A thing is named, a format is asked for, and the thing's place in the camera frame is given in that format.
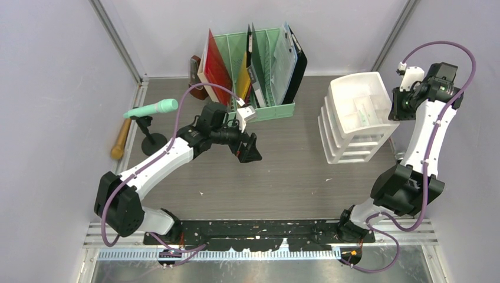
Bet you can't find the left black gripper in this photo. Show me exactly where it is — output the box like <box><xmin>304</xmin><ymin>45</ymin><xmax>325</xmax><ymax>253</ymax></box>
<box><xmin>210</xmin><ymin>117</ymin><xmax>262</xmax><ymax>162</ymax></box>

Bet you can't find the white drawer organizer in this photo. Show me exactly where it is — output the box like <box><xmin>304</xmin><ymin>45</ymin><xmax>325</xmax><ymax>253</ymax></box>
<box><xmin>318</xmin><ymin>72</ymin><xmax>399</xmax><ymax>164</ymax></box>

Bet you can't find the yellow book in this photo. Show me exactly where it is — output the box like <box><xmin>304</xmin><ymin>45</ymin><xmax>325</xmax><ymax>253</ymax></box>
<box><xmin>235</xmin><ymin>51</ymin><xmax>251</xmax><ymax>101</ymax></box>

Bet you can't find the black book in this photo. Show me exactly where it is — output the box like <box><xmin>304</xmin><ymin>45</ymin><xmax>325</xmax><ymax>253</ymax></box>
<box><xmin>245</xmin><ymin>25</ymin><xmax>268</xmax><ymax>108</ymax></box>

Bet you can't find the black clipboard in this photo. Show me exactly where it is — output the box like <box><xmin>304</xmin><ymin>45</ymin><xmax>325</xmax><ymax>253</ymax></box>
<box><xmin>282</xmin><ymin>28</ymin><xmax>308</xmax><ymax>104</ymax></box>

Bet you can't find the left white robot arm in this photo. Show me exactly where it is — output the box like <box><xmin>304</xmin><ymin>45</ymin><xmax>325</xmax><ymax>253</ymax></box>
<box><xmin>94</xmin><ymin>103</ymin><xmax>262</xmax><ymax>244</ymax></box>

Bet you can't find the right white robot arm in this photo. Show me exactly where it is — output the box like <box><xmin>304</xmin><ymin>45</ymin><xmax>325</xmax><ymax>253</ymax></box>
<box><xmin>336</xmin><ymin>62</ymin><xmax>463</xmax><ymax>242</ymax></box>

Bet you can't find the brown round object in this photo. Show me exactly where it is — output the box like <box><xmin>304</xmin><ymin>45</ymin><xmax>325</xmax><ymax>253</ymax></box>
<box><xmin>189</xmin><ymin>55</ymin><xmax>208</xmax><ymax>100</ymax></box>

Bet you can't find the red notebook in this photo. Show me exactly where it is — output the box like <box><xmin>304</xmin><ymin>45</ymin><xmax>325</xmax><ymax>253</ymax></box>
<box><xmin>198</xmin><ymin>29</ymin><xmax>232</xmax><ymax>107</ymax></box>

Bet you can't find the mint green microphone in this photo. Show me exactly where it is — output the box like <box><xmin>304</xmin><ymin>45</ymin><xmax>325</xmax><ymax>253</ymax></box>
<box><xmin>123</xmin><ymin>98</ymin><xmax>179</xmax><ymax>119</ymax></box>

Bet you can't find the black microphone stand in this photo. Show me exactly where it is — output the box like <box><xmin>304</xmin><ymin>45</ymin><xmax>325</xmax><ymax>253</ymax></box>
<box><xmin>131</xmin><ymin>116</ymin><xmax>167</xmax><ymax>156</ymax></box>

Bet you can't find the green file organizer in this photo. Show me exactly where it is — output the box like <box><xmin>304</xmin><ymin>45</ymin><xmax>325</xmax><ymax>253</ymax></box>
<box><xmin>212</xmin><ymin>27</ymin><xmax>295</xmax><ymax>123</ymax></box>

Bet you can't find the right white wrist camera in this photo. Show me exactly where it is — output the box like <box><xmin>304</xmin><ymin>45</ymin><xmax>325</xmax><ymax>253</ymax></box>
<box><xmin>396</xmin><ymin>62</ymin><xmax>425</xmax><ymax>91</ymax></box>

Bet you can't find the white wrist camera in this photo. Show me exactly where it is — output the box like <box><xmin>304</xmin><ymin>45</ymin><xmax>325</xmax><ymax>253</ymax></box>
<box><xmin>396</xmin><ymin>62</ymin><xmax>425</xmax><ymax>91</ymax></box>
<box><xmin>236</xmin><ymin>99</ymin><xmax>257</xmax><ymax>133</ymax></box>

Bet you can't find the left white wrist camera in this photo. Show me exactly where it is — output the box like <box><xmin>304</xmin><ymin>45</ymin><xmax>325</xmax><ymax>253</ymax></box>
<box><xmin>236</xmin><ymin>99</ymin><xmax>257</xmax><ymax>133</ymax></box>

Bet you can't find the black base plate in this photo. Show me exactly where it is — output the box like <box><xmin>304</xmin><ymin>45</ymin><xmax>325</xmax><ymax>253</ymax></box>
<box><xmin>143</xmin><ymin>219</ymin><xmax>375</xmax><ymax>252</ymax></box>

